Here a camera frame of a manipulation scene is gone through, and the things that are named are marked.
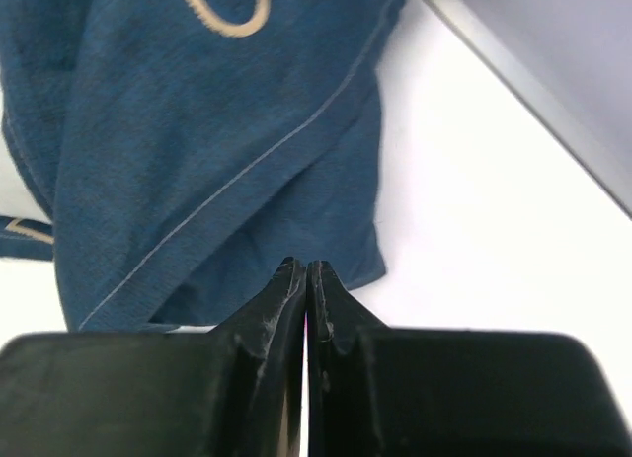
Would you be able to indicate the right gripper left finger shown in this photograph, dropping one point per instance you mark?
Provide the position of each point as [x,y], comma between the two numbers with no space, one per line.
[261,408]

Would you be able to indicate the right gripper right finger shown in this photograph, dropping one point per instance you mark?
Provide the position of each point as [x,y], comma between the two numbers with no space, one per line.
[340,416]

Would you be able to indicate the dark blue embroidered pillowcase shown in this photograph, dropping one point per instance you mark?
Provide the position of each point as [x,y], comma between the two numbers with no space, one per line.
[179,150]

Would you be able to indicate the white pillow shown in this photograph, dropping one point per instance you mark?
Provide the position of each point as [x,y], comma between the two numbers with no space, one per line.
[15,190]

